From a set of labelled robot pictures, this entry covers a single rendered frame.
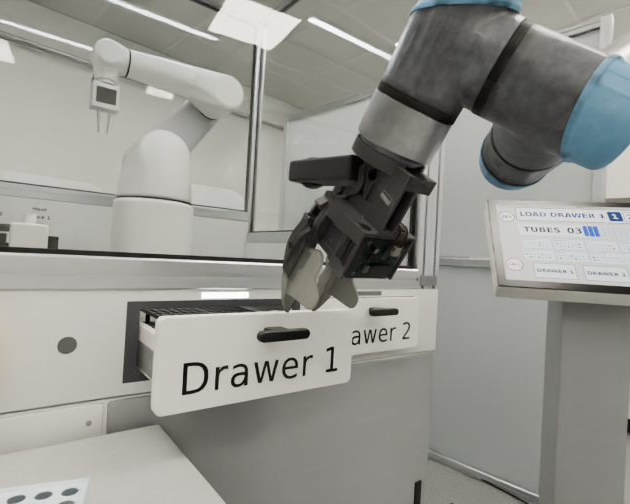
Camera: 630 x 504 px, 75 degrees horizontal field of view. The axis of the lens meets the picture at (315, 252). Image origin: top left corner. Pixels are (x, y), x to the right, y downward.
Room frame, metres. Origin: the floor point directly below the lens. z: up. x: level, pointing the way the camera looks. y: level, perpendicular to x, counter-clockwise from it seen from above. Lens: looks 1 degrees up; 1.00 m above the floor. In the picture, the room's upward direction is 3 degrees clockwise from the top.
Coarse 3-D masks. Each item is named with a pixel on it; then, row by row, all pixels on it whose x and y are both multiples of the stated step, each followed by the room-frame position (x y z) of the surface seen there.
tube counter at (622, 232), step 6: (570, 228) 1.08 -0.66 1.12; (576, 228) 1.08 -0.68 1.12; (582, 228) 1.07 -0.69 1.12; (588, 228) 1.07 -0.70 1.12; (594, 228) 1.07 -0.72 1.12; (600, 228) 1.07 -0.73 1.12; (606, 228) 1.06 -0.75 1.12; (612, 228) 1.06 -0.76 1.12; (618, 228) 1.06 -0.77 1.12; (624, 228) 1.06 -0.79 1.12; (570, 234) 1.07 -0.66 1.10; (576, 234) 1.06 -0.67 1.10; (582, 234) 1.06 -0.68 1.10; (588, 234) 1.06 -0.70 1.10; (594, 234) 1.06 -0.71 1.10; (600, 234) 1.05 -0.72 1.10; (606, 234) 1.05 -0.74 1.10; (612, 234) 1.05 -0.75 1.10; (618, 234) 1.05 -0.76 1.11; (624, 234) 1.04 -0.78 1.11
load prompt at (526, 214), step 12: (516, 216) 1.13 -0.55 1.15; (528, 216) 1.13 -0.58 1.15; (540, 216) 1.12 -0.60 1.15; (552, 216) 1.11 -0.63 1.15; (564, 216) 1.11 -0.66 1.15; (576, 216) 1.10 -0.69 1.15; (588, 216) 1.10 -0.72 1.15; (600, 216) 1.09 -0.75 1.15; (612, 216) 1.09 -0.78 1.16; (624, 216) 1.08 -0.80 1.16
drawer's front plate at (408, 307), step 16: (336, 304) 0.78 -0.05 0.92; (368, 304) 0.83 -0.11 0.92; (384, 304) 0.86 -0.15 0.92; (400, 304) 0.89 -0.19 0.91; (416, 304) 0.92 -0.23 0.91; (368, 320) 0.83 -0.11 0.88; (384, 320) 0.86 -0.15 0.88; (400, 320) 0.89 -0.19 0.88; (416, 320) 0.92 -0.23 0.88; (352, 336) 0.80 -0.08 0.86; (384, 336) 0.86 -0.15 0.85; (400, 336) 0.89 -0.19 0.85; (416, 336) 0.92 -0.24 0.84; (352, 352) 0.81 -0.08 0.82; (368, 352) 0.83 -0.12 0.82
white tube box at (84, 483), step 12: (72, 480) 0.36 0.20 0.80; (84, 480) 0.37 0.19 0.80; (0, 492) 0.35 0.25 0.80; (12, 492) 0.35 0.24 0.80; (24, 492) 0.35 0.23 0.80; (36, 492) 0.35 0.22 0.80; (48, 492) 0.35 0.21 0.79; (60, 492) 0.35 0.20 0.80; (72, 492) 0.36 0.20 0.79; (84, 492) 0.35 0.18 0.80
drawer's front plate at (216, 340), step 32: (160, 320) 0.46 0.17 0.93; (192, 320) 0.48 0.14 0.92; (224, 320) 0.50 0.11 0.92; (256, 320) 0.53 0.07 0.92; (288, 320) 0.56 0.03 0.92; (320, 320) 0.59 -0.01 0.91; (352, 320) 0.63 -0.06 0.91; (160, 352) 0.46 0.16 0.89; (192, 352) 0.48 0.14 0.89; (224, 352) 0.51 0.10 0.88; (256, 352) 0.53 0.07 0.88; (288, 352) 0.56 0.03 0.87; (320, 352) 0.60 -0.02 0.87; (160, 384) 0.46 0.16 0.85; (192, 384) 0.48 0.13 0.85; (224, 384) 0.51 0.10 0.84; (256, 384) 0.53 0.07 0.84; (288, 384) 0.56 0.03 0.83; (320, 384) 0.60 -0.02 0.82; (160, 416) 0.46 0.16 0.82
